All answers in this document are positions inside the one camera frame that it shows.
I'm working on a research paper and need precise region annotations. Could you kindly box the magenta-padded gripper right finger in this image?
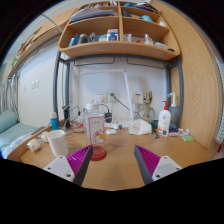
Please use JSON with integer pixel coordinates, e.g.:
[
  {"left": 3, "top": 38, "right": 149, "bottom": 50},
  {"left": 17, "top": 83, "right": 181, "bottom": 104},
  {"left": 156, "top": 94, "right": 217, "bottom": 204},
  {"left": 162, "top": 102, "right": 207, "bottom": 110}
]
[{"left": 133, "top": 144, "right": 183, "bottom": 185}]

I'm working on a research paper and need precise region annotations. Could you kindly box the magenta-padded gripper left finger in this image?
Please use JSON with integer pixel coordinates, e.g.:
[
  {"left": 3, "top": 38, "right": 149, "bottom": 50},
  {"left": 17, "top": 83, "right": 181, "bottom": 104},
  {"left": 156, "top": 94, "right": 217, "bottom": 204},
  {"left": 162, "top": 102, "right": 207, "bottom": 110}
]
[{"left": 43, "top": 144, "right": 94, "bottom": 187}]

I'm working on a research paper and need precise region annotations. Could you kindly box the clear drink bottle white cap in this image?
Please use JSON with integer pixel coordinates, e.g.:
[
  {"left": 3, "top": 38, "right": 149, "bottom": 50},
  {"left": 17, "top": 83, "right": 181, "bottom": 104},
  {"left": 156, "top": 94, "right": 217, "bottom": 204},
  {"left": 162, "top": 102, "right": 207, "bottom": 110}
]
[{"left": 83, "top": 103, "right": 107, "bottom": 158}]

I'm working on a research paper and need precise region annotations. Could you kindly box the white paper cup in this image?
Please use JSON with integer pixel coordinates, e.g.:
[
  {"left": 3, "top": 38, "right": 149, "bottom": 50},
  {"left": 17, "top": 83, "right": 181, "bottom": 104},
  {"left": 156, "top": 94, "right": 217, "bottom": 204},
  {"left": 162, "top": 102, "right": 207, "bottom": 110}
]
[{"left": 46, "top": 129, "right": 69, "bottom": 158}]

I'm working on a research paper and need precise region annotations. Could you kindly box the round white wrapped item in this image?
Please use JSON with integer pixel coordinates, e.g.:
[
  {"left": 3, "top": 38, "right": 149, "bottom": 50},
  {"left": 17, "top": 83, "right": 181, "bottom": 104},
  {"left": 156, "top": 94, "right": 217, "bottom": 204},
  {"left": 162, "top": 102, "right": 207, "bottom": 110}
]
[
  {"left": 27, "top": 139, "right": 42, "bottom": 153},
  {"left": 38, "top": 130, "right": 50, "bottom": 143}
]

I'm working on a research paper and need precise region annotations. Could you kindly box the green lid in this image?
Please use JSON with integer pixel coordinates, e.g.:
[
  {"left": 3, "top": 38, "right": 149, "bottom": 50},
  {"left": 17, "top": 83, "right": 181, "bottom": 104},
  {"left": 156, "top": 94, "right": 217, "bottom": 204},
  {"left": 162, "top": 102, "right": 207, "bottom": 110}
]
[{"left": 181, "top": 134, "right": 195, "bottom": 143}]

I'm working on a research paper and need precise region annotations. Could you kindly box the flat round red coaster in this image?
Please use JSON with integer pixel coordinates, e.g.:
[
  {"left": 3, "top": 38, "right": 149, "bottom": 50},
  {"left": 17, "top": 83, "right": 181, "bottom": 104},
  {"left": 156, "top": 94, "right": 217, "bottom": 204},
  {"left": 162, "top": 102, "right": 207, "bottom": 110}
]
[{"left": 89, "top": 145, "right": 108, "bottom": 162}]

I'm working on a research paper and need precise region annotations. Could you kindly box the blue bottle white cap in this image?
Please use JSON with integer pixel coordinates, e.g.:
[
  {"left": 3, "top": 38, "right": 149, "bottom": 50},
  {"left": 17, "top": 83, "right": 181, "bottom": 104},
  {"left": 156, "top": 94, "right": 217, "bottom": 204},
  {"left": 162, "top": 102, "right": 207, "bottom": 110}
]
[{"left": 49, "top": 111, "right": 60, "bottom": 131}]

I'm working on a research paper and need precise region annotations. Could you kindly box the crumpled white paper bag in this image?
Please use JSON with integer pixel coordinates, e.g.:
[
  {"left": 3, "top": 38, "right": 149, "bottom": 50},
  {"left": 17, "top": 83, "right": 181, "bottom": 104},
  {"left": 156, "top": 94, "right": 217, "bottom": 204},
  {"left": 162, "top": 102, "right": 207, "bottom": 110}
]
[{"left": 128, "top": 118, "right": 153, "bottom": 136}]

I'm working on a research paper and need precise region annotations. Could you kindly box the white red-topped pump bottle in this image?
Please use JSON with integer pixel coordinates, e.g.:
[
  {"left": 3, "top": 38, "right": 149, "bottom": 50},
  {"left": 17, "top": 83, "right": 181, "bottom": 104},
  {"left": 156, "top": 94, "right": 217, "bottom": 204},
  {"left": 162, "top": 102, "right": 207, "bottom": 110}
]
[{"left": 157, "top": 100, "right": 172, "bottom": 134}]

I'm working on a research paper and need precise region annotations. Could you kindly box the black upright device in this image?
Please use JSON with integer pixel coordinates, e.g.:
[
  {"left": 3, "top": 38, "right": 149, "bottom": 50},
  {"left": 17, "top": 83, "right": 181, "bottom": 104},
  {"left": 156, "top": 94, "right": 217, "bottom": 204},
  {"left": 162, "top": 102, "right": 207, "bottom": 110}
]
[{"left": 62, "top": 105, "right": 72, "bottom": 130}]

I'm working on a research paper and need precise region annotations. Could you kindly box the teal bed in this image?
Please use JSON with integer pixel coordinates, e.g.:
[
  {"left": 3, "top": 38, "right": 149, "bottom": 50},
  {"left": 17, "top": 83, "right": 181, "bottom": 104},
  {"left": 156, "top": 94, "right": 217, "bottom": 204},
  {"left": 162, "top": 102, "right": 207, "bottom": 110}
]
[{"left": 0, "top": 109, "right": 46, "bottom": 159}]

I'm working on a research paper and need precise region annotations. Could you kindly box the tree creature figurine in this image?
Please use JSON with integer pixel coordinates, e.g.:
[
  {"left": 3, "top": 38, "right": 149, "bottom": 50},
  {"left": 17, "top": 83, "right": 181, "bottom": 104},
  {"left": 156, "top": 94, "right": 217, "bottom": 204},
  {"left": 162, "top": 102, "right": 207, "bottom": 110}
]
[{"left": 139, "top": 90, "right": 156, "bottom": 123}]

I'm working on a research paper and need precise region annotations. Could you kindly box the white power strip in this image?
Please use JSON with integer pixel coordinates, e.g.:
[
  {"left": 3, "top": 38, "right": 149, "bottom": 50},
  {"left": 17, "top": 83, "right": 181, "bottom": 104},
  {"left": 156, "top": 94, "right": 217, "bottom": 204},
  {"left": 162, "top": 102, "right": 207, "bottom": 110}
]
[{"left": 103, "top": 122, "right": 123, "bottom": 130}]

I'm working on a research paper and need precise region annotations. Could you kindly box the green striped hanging towel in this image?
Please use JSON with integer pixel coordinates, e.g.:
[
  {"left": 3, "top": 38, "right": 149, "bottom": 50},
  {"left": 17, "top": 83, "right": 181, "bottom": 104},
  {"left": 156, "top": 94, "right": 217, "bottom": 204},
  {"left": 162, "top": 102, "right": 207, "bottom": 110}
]
[{"left": 215, "top": 111, "right": 224, "bottom": 145}]

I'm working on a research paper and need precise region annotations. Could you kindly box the black plug adapter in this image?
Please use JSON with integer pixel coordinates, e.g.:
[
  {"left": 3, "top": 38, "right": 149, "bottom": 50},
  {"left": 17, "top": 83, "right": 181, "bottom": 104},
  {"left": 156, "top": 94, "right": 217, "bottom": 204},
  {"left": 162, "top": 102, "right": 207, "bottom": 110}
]
[{"left": 104, "top": 112, "right": 113, "bottom": 124}]

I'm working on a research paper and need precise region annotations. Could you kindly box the white desk lamp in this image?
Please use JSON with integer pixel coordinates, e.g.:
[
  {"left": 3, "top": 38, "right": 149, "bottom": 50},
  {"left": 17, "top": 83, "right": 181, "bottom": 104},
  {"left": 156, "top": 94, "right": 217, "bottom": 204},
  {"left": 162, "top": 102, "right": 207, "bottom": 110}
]
[{"left": 79, "top": 68, "right": 134, "bottom": 122}]

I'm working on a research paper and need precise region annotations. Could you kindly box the wooden wardrobe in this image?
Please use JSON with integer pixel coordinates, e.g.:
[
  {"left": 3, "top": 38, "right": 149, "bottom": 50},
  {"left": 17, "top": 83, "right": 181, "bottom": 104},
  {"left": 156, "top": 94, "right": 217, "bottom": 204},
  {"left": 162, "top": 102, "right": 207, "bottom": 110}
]
[{"left": 149, "top": 0, "right": 224, "bottom": 158}]

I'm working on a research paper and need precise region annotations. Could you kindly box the wooden shelf unit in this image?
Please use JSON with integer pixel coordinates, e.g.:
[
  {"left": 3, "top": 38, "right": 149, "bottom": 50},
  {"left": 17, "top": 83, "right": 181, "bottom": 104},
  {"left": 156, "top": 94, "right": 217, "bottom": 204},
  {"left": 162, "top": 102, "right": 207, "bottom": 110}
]
[{"left": 57, "top": 0, "right": 182, "bottom": 62}]

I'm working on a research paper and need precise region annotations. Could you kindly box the white wall socket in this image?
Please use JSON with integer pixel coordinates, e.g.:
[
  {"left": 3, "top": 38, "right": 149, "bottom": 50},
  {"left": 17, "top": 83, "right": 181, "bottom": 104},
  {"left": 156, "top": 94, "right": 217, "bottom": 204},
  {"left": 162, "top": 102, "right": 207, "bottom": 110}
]
[
  {"left": 132, "top": 92, "right": 144, "bottom": 105},
  {"left": 95, "top": 92, "right": 108, "bottom": 104},
  {"left": 108, "top": 92, "right": 120, "bottom": 103}
]

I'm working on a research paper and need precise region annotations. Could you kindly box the grey metal frame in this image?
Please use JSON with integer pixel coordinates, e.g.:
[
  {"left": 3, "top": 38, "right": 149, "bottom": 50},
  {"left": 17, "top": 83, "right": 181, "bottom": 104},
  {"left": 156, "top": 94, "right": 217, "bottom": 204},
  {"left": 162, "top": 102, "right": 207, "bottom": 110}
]
[{"left": 52, "top": 49, "right": 185, "bottom": 129}]

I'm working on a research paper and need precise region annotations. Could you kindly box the long wooden wall shelf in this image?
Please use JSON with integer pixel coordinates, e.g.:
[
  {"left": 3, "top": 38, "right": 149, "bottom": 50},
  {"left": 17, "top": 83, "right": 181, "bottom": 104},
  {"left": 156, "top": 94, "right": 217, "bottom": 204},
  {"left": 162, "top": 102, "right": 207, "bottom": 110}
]
[{"left": 7, "top": 8, "right": 79, "bottom": 78}]

